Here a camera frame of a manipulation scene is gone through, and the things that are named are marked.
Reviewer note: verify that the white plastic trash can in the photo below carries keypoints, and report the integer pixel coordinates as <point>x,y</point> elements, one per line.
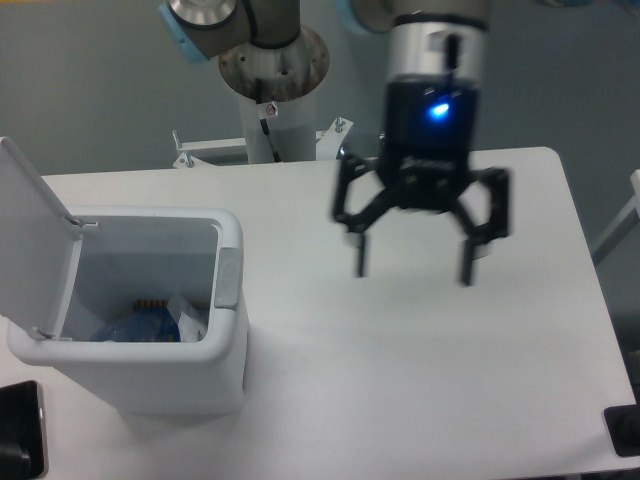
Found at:
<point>128,255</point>

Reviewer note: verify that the black device left corner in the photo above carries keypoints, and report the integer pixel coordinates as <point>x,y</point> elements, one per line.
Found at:
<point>23,440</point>

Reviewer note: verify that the colourful snack package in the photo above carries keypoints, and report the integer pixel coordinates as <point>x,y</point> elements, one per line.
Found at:
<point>147,309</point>

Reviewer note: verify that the white table bracket middle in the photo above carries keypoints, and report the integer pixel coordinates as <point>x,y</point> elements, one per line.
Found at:
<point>329,141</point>

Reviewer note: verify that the clear plastic wrapper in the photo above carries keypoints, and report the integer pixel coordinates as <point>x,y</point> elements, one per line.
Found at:
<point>191,325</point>

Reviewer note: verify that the white trash can lid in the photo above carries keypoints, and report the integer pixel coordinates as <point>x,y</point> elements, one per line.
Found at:
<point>40,248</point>

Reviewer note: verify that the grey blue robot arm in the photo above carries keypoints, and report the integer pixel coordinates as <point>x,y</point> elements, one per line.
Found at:
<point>442,38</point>

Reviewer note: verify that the white table leg bracket left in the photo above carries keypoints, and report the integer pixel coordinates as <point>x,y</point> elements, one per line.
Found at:
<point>222,152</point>

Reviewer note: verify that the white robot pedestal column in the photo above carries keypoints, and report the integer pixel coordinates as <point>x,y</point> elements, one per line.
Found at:
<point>276,91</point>

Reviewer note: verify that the black device corner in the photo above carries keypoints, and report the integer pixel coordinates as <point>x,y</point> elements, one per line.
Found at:
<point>23,440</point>
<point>623,426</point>

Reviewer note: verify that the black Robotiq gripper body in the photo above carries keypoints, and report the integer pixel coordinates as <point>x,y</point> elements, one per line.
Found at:
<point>428,126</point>

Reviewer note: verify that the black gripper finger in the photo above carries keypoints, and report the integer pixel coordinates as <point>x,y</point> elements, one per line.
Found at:
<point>357,222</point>
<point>494,223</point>

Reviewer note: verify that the black device right corner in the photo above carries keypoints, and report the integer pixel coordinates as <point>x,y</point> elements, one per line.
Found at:
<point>623,426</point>

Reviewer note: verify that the white frame right edge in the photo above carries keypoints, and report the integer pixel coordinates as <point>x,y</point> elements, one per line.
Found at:
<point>620,226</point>

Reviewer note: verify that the clear plastic bottle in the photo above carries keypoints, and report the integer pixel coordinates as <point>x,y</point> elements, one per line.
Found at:
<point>140,327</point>

